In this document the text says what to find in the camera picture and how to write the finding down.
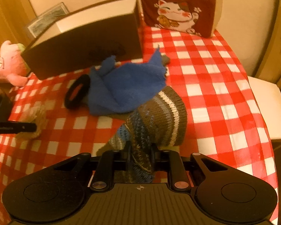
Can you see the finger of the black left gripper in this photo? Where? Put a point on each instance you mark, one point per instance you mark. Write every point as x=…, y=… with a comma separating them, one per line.
x=14, y=127

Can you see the red white checkered tablecloth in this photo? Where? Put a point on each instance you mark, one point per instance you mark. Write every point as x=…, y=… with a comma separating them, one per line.
x=223, y=119

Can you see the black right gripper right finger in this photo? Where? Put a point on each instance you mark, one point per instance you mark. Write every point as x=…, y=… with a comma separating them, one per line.
x=169, y=161

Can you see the beige fuzzy soft item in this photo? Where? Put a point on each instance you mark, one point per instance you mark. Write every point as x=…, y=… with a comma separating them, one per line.
x=36, y=115

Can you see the red lucky cat cushion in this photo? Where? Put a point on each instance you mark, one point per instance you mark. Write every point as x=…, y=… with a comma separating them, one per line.
x=195, y=17

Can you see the striped knitted sock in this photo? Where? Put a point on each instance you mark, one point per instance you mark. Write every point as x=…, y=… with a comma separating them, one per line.
x=161, y=120

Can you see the white chair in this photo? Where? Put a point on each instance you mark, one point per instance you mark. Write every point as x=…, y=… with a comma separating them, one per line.
x=268, y=98

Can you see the wooden door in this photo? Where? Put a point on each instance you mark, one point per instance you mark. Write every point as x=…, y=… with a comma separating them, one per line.
x=270, y=67

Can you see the framed picture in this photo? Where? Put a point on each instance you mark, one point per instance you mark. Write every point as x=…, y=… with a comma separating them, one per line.
x=41, y=22

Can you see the brown cardboard box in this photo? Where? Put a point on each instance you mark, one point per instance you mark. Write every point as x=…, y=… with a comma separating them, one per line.
x=86, y=37

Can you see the pink plush toy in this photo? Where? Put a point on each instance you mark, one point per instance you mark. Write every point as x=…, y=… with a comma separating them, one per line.
x=13, y=68

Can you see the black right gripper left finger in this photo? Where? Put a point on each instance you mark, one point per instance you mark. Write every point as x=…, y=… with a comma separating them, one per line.
x=110, y=162

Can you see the blue fuzzy cloth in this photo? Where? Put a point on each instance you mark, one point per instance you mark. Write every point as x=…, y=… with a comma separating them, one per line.
x=122, y=89

